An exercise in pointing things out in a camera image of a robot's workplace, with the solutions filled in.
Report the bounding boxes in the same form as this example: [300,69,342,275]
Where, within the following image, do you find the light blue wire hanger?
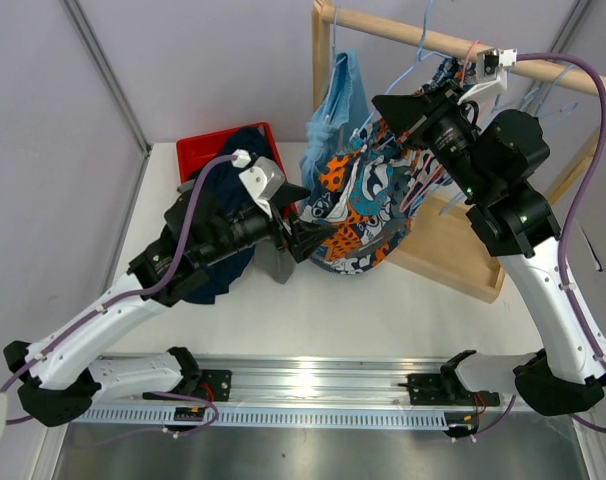
[519,64,579,123]

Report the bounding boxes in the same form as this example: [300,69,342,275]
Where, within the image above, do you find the left aluminium corner post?
[60,0,151,155]

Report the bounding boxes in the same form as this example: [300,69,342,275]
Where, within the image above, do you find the grey shorts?
[165,180,295,291]

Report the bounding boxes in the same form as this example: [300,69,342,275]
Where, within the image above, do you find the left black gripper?
[199,182,338,266]

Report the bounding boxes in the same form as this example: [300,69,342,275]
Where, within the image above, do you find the aluminium corner post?
[492,0,599,161]
[60,0,151,155]

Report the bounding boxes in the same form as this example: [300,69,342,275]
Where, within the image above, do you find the blue hanger of patterned shorts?
[362,0,452,156]

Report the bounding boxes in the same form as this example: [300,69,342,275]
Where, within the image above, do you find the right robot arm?
[372,82,606,416]

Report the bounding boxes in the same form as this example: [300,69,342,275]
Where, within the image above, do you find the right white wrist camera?
[457,49,517,105]

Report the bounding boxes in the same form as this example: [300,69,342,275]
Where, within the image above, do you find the aluminium mounting rail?
[82,353,549,412]

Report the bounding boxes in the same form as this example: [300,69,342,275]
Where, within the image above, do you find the wooden clothes rack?
[312,1,606,303]

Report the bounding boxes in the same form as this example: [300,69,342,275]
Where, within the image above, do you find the pink hanger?
[398,40,484,211]

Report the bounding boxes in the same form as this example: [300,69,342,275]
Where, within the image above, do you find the navy blue shorts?
[184,127,273,305]

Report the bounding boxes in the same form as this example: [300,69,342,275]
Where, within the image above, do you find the blue hanger of grey shorts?
[438,109,550,208]

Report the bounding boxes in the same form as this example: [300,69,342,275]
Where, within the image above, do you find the red plastic bin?
[176,122,285,192]

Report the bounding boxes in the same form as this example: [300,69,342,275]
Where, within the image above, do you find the light blue shorts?
[299,50,370,190]

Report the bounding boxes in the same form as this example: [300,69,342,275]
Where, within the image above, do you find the colourful patterned shorts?
[297,57,464,278]

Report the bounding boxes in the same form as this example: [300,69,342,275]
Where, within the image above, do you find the perforated cable duct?
[76,404,449,431]

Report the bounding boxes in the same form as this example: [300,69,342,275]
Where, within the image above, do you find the right aluminium corner post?
[492,0,599,161]

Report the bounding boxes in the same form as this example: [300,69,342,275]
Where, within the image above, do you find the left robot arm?
[3,183,335,427]

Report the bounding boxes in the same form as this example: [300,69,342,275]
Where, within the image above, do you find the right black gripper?
[375,79,492,202]

